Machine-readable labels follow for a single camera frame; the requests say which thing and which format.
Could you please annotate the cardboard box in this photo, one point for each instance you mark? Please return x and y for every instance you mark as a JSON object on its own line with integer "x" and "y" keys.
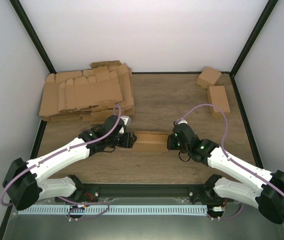
{"x": 217, "y": 96}
{"x": 150, "y": 141}
{"x": 208, "y": 77}

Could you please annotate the light blue slotted cable duct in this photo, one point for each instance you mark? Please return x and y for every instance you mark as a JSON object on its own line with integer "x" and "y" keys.
{"x": 116, "y": 210}

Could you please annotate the stack of flat cardboard blanks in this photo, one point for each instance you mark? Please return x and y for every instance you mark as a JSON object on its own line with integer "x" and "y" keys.
{"x": 89, "y": 94}

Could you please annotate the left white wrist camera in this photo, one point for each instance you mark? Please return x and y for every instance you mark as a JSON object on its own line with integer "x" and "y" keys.
{"x": 126, "y": 121}

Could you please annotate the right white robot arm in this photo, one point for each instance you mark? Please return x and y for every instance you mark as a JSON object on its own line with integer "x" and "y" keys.
{"x": 254, "y": 186}

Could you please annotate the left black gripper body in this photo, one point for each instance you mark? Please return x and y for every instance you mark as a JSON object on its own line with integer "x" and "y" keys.
{"x": 126, "y": 143}

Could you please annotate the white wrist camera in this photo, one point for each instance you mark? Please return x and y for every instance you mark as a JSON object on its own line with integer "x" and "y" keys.
{"x": 126, "y": 121}
{"x": 178, "y": 122}

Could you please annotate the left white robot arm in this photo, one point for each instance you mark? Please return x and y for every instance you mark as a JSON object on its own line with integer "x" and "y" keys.
{"x": 27, "y": 182}

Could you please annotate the black frame post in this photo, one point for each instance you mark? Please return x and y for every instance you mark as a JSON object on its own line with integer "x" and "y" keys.
{"x": 262, "y": 20}
{"x": 23, "y": 17}

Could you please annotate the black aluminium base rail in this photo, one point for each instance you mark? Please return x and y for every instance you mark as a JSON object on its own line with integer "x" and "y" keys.
{"x": 194, "y": 192}

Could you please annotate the black frame post right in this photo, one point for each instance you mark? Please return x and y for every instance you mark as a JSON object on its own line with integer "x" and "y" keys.
{"x": 262, "y": 20}

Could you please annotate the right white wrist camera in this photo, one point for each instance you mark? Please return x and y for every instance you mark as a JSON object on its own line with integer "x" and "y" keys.
{"x": 178, "y": 122}

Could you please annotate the black frame post left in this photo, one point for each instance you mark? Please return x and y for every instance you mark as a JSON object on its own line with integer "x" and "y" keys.
{"x": 23, "y": 17}

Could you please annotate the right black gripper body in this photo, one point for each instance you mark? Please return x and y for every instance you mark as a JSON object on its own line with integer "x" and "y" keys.
{"x": 172, "y": 146}

